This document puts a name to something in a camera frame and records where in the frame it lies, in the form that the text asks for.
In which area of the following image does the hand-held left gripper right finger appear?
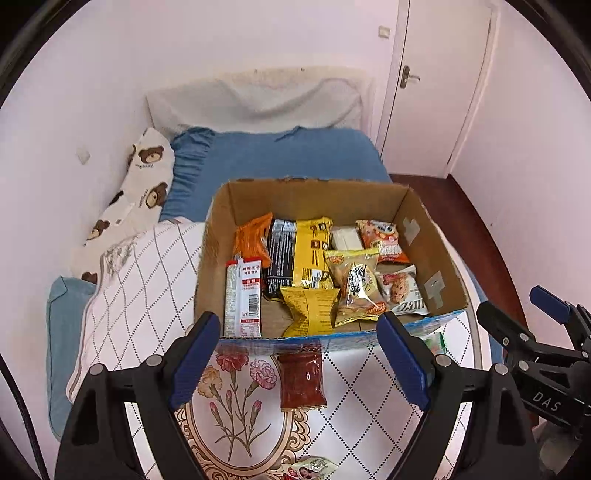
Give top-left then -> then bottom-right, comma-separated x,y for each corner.
376,311 -> 541,480

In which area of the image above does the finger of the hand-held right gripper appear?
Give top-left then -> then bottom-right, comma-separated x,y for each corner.
476,300 -> 544,366
529,285 -> 591,340

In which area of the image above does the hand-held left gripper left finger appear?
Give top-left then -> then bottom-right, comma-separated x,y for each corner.
54,311 -> 222,480

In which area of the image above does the colourful candy ball packet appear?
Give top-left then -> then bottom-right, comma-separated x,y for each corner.
422,332 -> 448,356

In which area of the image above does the red white snack packet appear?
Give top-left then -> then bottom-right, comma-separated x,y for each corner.
375,265 -> 430,317

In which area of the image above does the long white red packet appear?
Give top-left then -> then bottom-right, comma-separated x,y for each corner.
224,259 -> 263,339

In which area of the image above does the yellow cartoon snack packet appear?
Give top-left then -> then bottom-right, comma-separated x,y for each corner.
335,263 -> 386,328

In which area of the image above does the cardboard box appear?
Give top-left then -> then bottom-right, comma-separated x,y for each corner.
193,178 -> 471,352

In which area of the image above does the dark red snack packet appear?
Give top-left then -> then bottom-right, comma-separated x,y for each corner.
278,351 -> 328,411

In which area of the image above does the yellow crimped snack packet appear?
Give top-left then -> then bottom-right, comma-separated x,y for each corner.
279,285 -> 340,337

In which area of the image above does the yellow orange snack packet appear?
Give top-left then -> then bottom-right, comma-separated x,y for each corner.
323,248 -> 379,287

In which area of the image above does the orange panda snack packet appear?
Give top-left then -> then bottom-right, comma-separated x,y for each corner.
355,219 -> 411,264

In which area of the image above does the small green white packet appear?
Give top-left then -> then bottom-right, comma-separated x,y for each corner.
295,456 -> 338,480

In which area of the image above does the cream white snack packet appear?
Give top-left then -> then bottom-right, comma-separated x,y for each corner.
330,225 -> 365,252

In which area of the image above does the black snack packet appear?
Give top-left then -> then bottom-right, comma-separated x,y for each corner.
262,218 -> 297,296

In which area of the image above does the yellow coffee packet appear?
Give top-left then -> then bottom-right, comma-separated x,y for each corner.
293,217 -> 334,289

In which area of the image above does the white quilted floral mat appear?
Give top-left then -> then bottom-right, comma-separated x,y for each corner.
67,217 -> 490,480

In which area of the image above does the blue cushion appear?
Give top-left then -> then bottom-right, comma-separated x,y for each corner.
45,276 -> 100,441

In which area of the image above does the bear print pillow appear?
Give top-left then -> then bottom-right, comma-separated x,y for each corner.
71,128 -> 176,284

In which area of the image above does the blue bed sheet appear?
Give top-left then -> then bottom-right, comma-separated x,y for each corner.
159,127 -> 505,370

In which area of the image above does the white door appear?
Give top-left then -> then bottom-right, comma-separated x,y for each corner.
376,0 -> 502,178

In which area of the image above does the grey white pillow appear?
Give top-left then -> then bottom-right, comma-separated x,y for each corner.
145,67 -> 375,139

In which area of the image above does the black cable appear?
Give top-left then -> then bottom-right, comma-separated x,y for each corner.
0,354 -> 49,480

